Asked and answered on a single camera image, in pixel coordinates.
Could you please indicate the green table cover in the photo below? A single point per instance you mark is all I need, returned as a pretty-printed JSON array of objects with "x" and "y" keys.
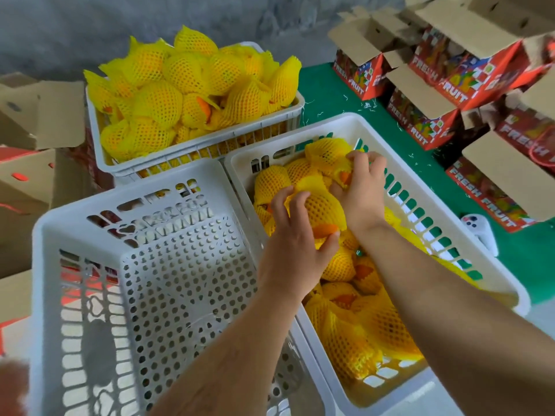
[{"x": 520, "y": 255}]

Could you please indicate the pile of yellow netted fruits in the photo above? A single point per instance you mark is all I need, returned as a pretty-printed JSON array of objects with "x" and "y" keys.
[
  {"x": 173, "y": 90},
  {"x": 368, "y": 324}
]

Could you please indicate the person's right fingers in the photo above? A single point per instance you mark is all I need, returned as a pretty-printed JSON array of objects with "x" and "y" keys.
[{"x": 368, "y": 164}]

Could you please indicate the red fruit carton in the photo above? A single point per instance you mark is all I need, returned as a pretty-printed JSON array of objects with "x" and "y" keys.
[
  {"x": 490, "y": 194},
  {"x": 468, "y": 77},
  {"x": 364, "y": 77},
  {"x": 422, "y": 121},
  {"x": 527, "y": 132}
]

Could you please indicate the person's left forearm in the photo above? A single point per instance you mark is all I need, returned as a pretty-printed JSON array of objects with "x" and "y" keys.
[{"x": 234, "y": 359}]

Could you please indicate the person's left middle finger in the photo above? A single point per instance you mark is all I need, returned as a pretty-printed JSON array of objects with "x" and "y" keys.
[{"x": 281, "y": 203}]

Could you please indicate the person's right hand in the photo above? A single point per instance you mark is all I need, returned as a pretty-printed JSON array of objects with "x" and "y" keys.
[{"x": 364, "y": 199}]

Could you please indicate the person's left hand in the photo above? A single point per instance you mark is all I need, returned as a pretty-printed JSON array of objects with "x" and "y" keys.
[{"x": 290, "y": 259}]

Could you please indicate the white tape dispenser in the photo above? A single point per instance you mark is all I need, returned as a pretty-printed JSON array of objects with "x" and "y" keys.
[{"x": 479, "y": 231}]

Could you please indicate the empty white plastic basket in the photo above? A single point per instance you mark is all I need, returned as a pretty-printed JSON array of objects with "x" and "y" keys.
[{"x": 173, "y": 290}]

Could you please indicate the person's right forearm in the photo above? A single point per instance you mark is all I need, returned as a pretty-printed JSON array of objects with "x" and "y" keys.
[{"x": 455, "y": 333}]

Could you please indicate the brown cardboard carton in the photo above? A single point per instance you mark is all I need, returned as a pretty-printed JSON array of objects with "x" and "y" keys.
[
  {"x": 13, "y": 298},
  {"x": 30, "y": 203},
  {"x": 43, "y": 112}
]

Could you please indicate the orange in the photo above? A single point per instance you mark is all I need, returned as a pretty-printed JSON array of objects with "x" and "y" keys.
[{"x": 323, "y": 210}]

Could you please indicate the person's left thumb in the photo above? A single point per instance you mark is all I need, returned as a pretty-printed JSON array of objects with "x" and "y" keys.
[{"x": 329, "y": 246}]

